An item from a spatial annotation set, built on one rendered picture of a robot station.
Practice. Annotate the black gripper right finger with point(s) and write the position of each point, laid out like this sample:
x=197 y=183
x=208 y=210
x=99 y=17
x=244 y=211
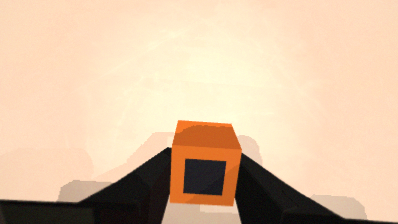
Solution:
x=263 y=198

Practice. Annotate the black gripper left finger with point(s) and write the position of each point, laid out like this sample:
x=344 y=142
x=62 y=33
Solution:
x=139 y=197

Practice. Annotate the orange block with dark square mark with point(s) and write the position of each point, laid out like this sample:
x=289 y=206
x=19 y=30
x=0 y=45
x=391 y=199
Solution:
x=204 y=163

